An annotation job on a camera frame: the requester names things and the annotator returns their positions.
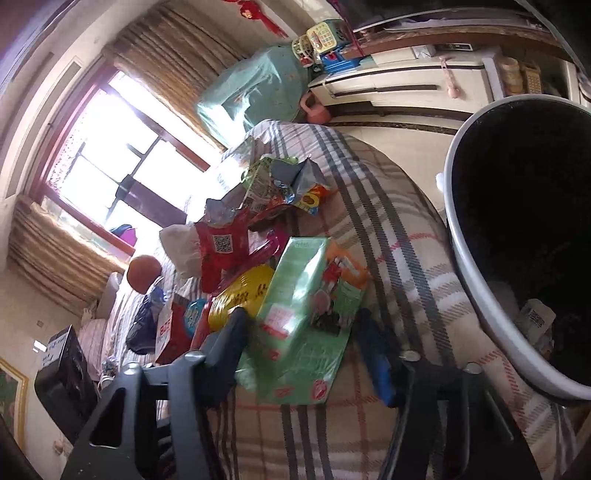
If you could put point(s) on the pink plaid sofa cushion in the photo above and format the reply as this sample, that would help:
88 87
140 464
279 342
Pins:
93 326

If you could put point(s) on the white crumpled tissue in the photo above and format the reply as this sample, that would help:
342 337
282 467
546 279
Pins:
181 245

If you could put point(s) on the beige left curtain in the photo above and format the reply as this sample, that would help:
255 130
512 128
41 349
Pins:
60 264

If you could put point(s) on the beige curtain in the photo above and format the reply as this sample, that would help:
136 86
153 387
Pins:
60 264
176 52

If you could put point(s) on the red round ball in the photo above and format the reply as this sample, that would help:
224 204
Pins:
142 271

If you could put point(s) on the teal cloth covered box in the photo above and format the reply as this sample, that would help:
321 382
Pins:
267 86

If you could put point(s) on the yellow plastic bag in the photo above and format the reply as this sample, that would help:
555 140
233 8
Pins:
247 292

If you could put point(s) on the red snack bag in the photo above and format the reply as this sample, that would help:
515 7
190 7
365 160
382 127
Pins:
224 251

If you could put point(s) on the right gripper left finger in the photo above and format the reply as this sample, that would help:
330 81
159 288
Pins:
152 423

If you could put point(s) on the grey foil snack bag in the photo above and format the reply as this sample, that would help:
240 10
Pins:
301 185

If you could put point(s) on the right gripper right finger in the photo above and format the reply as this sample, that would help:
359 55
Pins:
460 406

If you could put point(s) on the white round trash bin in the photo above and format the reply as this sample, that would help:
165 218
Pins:
517 199

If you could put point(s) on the yellow toy cash register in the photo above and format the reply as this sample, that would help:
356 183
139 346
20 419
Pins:
321 44

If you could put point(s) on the green carton box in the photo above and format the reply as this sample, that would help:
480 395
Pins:
303 325

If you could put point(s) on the beige right curtain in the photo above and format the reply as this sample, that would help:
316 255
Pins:
176 52

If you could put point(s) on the white TV cabinet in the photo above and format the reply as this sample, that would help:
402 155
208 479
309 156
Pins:
450 81

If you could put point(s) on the blue dumbbell shaped toy package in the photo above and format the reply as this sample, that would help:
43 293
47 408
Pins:
194 318

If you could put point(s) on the green snack pouch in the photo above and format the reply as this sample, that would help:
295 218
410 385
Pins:
261 188

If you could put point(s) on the red hanging lantern decoration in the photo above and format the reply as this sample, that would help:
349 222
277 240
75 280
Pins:
251 10

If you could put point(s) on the plaid blanket table cover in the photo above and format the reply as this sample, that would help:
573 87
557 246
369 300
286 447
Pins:
383 219

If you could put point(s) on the dark blue plastic wrapper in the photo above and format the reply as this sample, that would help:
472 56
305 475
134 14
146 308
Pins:
141 336

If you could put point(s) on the red soda can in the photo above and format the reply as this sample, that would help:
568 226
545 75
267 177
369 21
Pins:
109 370

